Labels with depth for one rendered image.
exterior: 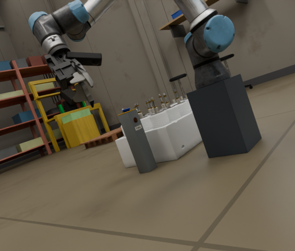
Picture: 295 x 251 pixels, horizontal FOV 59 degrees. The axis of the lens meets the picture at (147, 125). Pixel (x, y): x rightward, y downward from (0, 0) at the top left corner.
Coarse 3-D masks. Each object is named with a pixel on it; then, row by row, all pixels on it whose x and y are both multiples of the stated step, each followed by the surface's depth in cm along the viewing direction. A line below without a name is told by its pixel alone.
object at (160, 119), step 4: (164, 112) 137; (152, 116) 137; (156, 116) 136; (160, 116) 135; (164, 116) 136; (152, 120) 137; (156, 120) 136; (160, 120) 135; (164, 120) 136; (168, 120) 138; (152, 124) 139; (156, 124) 136; (160, 124) 136; (164, 124) 136
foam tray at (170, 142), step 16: (192, 112) 153; (160, 128) 132; (176, 128) 136; (192, 128) 148; (128, 144) 149; (160, 144) 135; (176, 144) 133; (192, 144) 144; (128, 160) 153; (160, 160) 138
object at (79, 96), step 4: (76, 84) 88; (80, 84) 88; (84, 84) 88; (76, 88) 88; (80, 88) 88; (84, 88) 88; (76, 92) 88; (80, 92) 89; (84, 92) 89; (88, 92) 89; (76, 96) 88; (80, 96) 89; (84, 96) 89; (88, 96) 89; (76, 100) 89; (80, 100) 89; (84, 100) 90; (88, 100) 90; (92, 100) 90; (92, 104) 90
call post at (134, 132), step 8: (128, 112) 125; (136, 112) 129; (120, 120) 129; (128, 120) 125; (128, 128) 127; (136, 128) 127; (128, 136) 129; (136, 136) 126; (144, 136) 130; (136, 144) 127; (144, 144) 128; (136, 152) 128; (144, 152) 127; (136, 160) 130; (144, 160) 127; (152, 160) 130; (144, 168) 128; (152, 168) 129
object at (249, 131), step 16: (224, 80) 100; (240, 80) 111; (192, 96) 110; (208, 96) 106; (224, 96) 101; (240, 96) 108; (208, 112) 108; (224, 112) 103; (240, 112) 105; (208, 128) 110; (224, 128) 105; (240, 128) 102; (256, 128) 113; (208, 144) 112; (224, 144) 107; (240, 144) 103
